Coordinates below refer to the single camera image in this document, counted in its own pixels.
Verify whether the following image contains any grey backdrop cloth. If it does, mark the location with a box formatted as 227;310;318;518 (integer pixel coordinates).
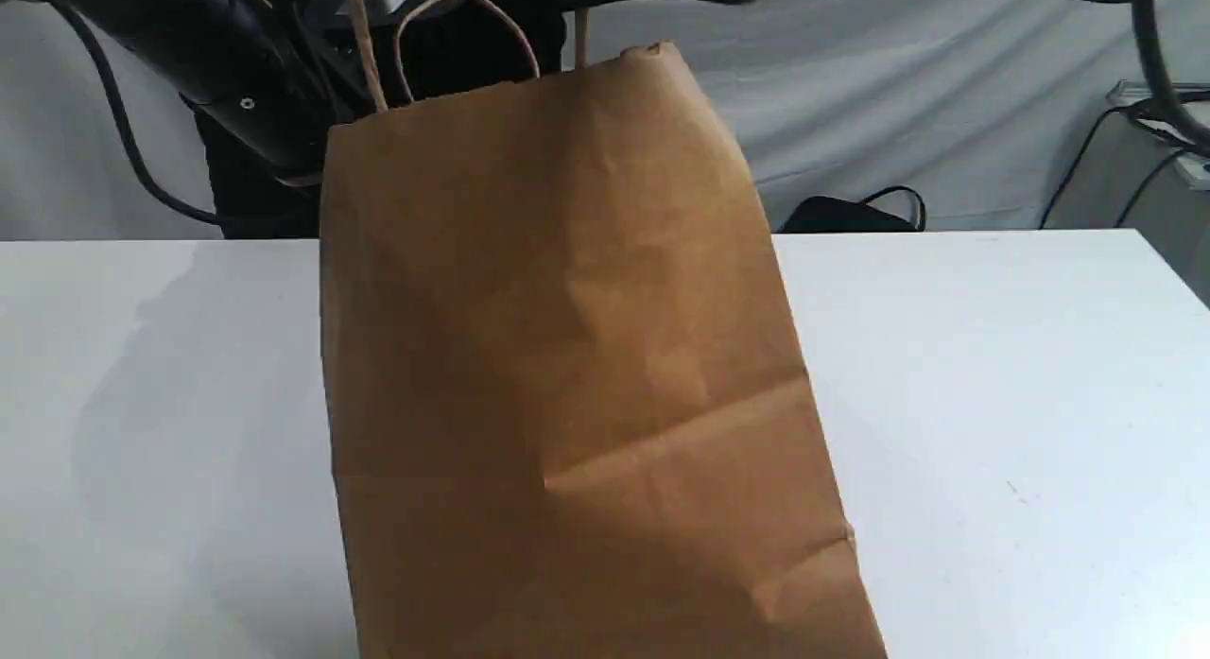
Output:
2;0;1140;239

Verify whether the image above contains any black cable on cabinet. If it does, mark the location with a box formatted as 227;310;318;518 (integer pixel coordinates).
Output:
1038;94;1210;231

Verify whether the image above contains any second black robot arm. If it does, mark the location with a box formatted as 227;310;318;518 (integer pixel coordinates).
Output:
4;0;374;186

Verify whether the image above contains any black object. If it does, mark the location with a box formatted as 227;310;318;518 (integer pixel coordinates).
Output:
773;185;928;235

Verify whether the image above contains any brown paper bag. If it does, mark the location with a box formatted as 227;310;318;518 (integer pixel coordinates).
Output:
319;0;887;658

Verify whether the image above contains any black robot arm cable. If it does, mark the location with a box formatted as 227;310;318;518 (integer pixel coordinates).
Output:
1035;0;1210;158

